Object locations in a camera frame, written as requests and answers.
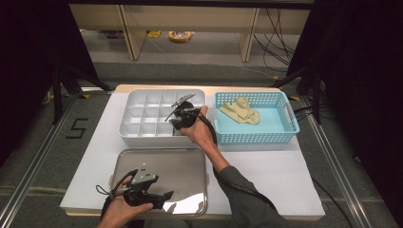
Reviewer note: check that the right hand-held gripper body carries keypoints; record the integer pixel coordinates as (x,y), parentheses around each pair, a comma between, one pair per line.
(188,114)

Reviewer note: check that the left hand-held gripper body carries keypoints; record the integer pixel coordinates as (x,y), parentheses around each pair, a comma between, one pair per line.
(142,175)

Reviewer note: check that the white divided storage box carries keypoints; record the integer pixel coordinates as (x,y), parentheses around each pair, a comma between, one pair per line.
(145,110)

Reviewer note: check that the blue plastic basket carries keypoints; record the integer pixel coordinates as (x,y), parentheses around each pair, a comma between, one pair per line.
(272,126)

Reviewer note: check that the person's right hand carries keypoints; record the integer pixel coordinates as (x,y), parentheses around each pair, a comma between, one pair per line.
(201,133)

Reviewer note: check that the person's left hand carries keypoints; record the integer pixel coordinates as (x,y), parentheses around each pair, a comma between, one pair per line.
(120,212)

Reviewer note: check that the white table board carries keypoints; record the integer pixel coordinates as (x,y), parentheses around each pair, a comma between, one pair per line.
(88,164)

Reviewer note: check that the orange tape roll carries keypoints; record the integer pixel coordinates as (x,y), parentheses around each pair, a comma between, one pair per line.
(180,36)

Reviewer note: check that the yellow packet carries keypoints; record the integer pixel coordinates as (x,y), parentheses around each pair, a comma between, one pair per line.
(154,34)

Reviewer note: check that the yellow black floor tape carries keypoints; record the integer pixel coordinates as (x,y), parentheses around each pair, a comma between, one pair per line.
(294,98)
(84,96)

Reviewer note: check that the beige wooden desk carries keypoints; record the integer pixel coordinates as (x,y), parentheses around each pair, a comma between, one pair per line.
(190,19)

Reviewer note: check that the dark purple item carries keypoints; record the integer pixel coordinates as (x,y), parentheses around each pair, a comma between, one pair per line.
(114,34)

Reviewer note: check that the black metal stand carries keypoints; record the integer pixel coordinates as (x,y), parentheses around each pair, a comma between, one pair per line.
(57,95)
(316,95)

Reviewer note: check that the black curtain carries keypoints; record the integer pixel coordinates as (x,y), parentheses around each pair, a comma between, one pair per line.
(25,63)
(364,79)

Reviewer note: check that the aluminium floor rail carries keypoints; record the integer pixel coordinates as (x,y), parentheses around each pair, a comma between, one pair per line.
(42,152)
(341,177)

